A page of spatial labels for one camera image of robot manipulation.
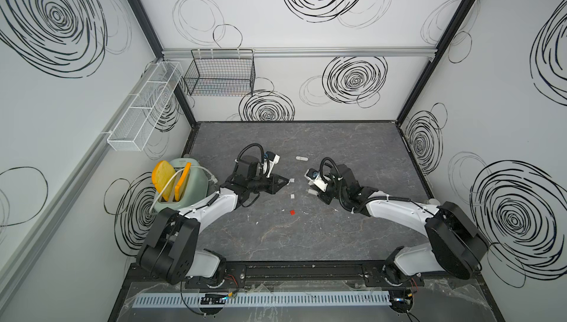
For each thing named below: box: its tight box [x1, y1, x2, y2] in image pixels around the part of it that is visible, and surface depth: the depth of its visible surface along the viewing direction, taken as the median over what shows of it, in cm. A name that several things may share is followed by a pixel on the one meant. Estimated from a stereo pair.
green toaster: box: [152, 158, 209, 213], surface depth 80 cm
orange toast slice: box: [174, 162, 192, 202], surface depth 74 cm
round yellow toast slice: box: [151, 160, 176, 202], surface depth 77 cm
